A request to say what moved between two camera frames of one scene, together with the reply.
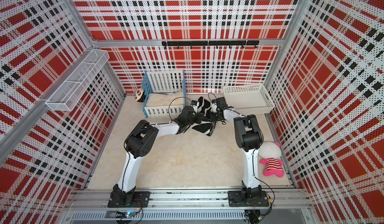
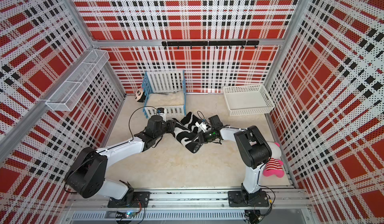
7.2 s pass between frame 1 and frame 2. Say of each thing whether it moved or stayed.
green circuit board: stayed
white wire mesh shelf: stayed
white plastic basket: stayed
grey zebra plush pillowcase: moved
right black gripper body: moved
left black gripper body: moved
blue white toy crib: stayed
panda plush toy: stayed
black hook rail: stayed
